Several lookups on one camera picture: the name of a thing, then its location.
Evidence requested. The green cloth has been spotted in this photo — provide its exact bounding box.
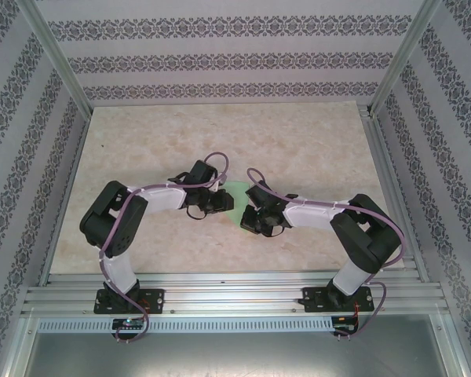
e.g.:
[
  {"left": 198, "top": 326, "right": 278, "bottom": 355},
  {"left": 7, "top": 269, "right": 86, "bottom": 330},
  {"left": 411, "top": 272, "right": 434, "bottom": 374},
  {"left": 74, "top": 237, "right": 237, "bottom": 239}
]
[{"left": 222, "top": 180, "right": 253, "bottom": 233}]

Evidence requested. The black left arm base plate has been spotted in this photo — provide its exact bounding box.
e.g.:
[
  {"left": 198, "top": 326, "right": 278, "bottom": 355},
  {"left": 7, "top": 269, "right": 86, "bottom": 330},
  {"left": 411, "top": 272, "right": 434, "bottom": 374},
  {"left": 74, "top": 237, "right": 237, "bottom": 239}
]
[{"left": 96, "top": 288, "right": 166, "bottom": 315}]

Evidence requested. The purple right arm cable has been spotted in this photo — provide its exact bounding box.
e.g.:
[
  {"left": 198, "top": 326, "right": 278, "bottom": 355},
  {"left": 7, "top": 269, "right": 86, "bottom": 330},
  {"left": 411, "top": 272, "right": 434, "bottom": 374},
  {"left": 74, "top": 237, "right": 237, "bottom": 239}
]
[{"left": 246, "top": 167, "right": 406, "bottom": 341}]

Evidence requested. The aluminium frame post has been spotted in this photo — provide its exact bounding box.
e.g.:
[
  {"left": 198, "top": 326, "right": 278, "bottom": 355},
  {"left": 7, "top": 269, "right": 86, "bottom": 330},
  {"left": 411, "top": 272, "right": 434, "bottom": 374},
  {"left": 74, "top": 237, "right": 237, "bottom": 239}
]
[
  {"left": 17, "top": 0, "right": 94, "bottom": 115},
  {"left": 368, "top": 0, "right": 447, "bottom": 117}
]

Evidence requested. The grey metal sheet panel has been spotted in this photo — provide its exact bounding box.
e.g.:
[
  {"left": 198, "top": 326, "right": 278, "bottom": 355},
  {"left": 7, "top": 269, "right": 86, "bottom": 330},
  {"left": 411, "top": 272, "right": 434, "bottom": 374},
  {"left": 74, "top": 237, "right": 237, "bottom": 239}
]
[{"left": 7, "top": 317, "right": 468, "bottom": 377}]

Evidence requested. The slotted grey cable duct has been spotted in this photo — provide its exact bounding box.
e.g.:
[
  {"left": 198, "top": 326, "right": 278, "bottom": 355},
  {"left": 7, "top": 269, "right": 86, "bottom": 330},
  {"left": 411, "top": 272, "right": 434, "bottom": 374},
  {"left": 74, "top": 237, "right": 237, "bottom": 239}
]
[{"left": 37, "top": 317, "right": 334, "bottom": 334}]

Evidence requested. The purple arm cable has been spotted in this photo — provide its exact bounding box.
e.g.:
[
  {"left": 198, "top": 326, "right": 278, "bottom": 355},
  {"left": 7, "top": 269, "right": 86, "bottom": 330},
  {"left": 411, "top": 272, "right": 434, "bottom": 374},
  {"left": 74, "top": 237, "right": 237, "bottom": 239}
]
[
  {"left": 246, "top": 167, "right": 406, "bottom": 341},
  {"left": 98, "top": 152, "right": 232, "bottom": 346}
]

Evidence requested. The aluminium side rail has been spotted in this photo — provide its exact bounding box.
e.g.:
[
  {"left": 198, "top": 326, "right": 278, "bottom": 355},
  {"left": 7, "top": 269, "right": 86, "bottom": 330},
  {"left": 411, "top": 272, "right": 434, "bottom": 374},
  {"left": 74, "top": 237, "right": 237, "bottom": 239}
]
[
  {"left": 38, "top": 113, "right": 92, "bottom": 286},
  {"left": 359, "top": 104, "right": 431, "bottom": 284}
]

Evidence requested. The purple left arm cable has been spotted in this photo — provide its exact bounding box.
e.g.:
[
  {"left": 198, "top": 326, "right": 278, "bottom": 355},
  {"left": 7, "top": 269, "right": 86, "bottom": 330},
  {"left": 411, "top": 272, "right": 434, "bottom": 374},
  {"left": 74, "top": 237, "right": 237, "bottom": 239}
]
[{"left": 98, "top": 152, "right": 232, "bottom": 346}]

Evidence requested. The small circuit board green light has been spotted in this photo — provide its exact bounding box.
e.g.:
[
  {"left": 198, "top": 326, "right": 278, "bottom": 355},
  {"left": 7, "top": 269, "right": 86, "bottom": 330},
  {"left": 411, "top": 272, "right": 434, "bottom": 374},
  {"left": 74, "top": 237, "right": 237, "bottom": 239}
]
[{"left": 112, "top": 317, "right": 146, "bottom": 330}]

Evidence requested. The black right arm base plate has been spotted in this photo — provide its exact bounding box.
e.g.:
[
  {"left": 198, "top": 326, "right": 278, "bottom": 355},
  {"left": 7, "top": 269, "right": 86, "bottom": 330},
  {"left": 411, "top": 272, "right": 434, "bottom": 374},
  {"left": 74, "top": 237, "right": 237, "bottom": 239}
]
[{"left": 302, "top": 286, "right": 375, "bottom": 314}]

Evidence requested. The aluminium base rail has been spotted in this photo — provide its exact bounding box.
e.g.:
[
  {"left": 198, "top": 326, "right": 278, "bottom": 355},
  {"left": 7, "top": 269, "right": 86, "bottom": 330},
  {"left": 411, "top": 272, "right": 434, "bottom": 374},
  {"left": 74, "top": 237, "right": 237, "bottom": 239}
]
[{"left": 21, "top": 270, "right": 448, "bottom": 318}]

